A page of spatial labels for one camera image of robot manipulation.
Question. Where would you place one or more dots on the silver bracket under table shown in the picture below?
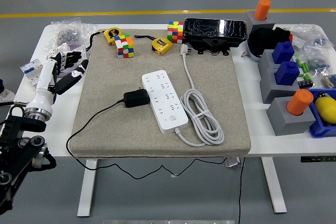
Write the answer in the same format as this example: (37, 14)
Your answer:
(233, 162)

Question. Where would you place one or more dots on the white power strip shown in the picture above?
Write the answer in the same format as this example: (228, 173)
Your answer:
(164, 100)

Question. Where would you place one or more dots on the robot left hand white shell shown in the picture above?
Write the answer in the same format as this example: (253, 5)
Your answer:
(43, 85)

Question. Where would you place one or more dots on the plastic bag of blue parts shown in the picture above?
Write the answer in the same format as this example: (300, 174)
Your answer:
(319, 62)

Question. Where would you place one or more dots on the tall colourful puzzle cube stack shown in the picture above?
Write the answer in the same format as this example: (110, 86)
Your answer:
(175, 32)

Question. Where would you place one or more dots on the black device with cracked screen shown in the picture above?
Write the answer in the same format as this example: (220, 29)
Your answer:
(210, 28)

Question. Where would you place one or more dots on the white and blue bowl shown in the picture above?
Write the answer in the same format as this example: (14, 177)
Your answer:
(254, 54)

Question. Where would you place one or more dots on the green cylinder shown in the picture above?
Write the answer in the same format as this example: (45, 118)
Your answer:
(305, 67)
(298, 63)

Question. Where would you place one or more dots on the white wall socket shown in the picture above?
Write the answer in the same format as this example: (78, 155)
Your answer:
(59, 48)
(80, 49)

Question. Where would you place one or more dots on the orange cylinder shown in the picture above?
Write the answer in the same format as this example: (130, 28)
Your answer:
(299, 102)
(263, 10)

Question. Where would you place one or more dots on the plastic bag of metal nuts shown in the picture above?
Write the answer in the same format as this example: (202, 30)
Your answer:
(67, 35)

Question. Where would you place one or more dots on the yellow tape measure round label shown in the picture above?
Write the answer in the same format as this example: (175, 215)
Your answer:
(112, 33)

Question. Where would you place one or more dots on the white circuit breaker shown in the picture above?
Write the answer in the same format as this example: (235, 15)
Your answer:
(29, 73)

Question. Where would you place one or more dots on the yellow toy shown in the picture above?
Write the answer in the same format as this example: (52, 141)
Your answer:
(326, 108)

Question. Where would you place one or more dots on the blue block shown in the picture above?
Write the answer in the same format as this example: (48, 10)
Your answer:
(287, 74)
(283, 53)

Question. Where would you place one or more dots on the clear plastic bag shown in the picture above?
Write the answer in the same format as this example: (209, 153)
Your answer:
(307, 33)

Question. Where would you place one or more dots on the white table leg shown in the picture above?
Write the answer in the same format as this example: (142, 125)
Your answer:
(86, 187)
(274, 187)

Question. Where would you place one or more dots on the person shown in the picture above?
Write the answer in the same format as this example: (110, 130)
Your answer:
(6, 96)

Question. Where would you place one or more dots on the grey block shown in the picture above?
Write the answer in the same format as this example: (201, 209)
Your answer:
(288, 127)
(252, 22)
(270, 90)
(265, 61)

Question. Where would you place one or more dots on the small black box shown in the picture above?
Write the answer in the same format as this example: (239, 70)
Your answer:
(304, 83)

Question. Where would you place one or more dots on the grey-brown mat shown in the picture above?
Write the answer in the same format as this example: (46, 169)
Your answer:
(118, 134)

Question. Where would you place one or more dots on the black table control panel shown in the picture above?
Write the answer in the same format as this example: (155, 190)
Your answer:
(317, 159)

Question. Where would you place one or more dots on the single colourful puzzle cube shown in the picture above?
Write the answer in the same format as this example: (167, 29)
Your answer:
(124, 47)

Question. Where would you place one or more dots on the plastic bag of brown parts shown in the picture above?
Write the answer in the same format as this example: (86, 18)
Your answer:
(330, 81)

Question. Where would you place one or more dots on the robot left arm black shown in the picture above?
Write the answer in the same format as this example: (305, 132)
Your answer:
(15, 140)

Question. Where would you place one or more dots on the black cloth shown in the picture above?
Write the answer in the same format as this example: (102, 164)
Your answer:
(265, 40)

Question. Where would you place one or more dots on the yellow tape measure square label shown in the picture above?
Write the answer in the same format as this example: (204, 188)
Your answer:
(161, 47)

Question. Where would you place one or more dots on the blue plastic bin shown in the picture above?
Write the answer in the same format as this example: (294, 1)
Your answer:
(319, 129)

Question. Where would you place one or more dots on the small metal part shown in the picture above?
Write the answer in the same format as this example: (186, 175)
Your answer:
(244, 54)

